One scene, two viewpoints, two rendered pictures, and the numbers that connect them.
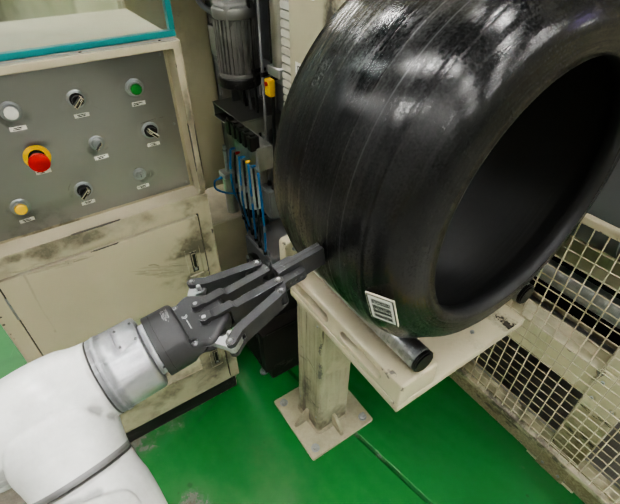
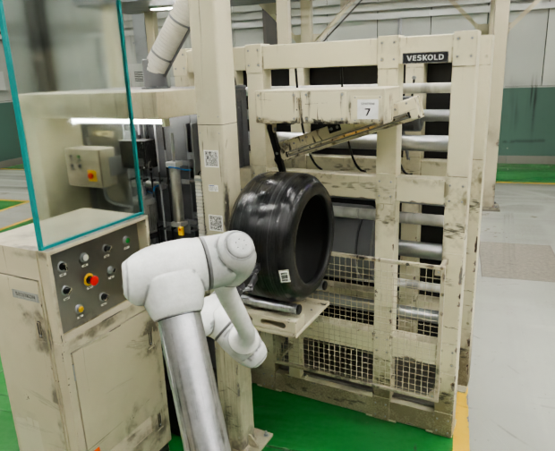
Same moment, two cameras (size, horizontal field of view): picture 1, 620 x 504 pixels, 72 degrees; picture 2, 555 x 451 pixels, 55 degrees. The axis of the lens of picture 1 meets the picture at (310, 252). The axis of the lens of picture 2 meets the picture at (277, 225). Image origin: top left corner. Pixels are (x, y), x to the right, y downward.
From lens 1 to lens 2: 1.62 m
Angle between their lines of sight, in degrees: 34
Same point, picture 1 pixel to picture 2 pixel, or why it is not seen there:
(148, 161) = not seen: hidden behind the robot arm
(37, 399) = (214, 302)
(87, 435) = not seen: hidden behind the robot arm
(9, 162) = (79, 283)
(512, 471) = (362, 426)
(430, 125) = (285, 216)
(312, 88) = (243, 216)
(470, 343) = (312, 312)
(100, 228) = (114, 316)
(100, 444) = not seen: hidden behind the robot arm
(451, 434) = (322, 423)
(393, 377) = (290, 320)
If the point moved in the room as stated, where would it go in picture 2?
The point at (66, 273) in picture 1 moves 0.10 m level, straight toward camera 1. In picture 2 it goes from (98, 346) to (117, 351)
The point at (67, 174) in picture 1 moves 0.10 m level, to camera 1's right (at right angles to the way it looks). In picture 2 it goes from (98, 288) to (122, 283)
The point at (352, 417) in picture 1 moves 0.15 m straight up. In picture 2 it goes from (260, 438) to (259, 412)
